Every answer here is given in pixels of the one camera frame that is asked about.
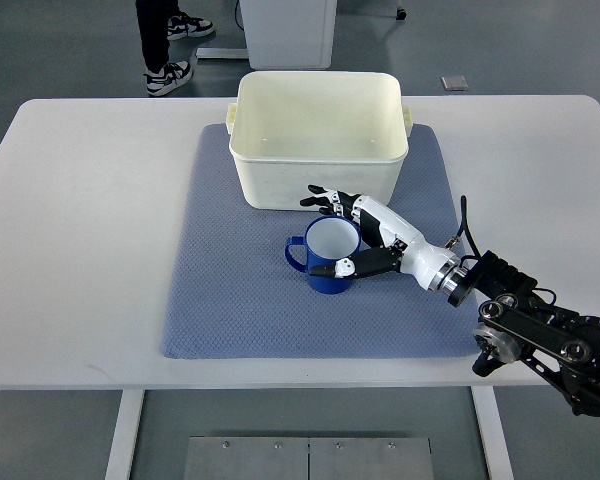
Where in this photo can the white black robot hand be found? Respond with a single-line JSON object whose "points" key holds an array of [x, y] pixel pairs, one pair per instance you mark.
{"points": [[393, 244]]}

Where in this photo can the blue enamel mug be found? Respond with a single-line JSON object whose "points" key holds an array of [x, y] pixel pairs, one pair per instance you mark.
{"points": [[326, 240]]}

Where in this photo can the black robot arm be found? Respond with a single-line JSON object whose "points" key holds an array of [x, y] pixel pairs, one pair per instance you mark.
{"points": [[516, 324]]}

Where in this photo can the cream plastic box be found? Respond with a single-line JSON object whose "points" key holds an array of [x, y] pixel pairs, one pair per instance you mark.
{"points": [[341, 130]]}

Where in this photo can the blue textured mat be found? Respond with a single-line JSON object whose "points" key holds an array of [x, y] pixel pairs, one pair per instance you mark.
{"points": [[234, 295]]}

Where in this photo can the small grey floor plate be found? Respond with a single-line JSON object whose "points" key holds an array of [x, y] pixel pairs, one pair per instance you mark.
{"points": [[454, 83]]}

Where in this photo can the white table leg right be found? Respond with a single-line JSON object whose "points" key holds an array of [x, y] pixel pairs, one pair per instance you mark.
{"points": [[491, 432]]}

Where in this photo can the white table leg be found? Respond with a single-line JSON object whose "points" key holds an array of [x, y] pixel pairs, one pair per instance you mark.
{"points": [[491, 432], [124, 439]]}

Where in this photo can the black white sneaker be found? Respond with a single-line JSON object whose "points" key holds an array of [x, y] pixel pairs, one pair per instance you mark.
{"points": [[183, 25], [172, 76]]}

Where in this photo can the grey metal floor plate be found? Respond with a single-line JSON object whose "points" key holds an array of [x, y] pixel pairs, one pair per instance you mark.
{"points": [[308, 458]]}

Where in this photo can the person leg dark trousers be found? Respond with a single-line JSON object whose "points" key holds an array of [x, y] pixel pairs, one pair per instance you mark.
{"points": [[152, 18]]}

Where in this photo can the white table leg left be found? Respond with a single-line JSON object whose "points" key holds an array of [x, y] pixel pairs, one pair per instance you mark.
{"points": [[124, 439]]}

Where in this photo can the white pedestal cabinet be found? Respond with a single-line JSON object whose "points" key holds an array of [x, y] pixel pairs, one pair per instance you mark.
{"points": [[282, 35]]}

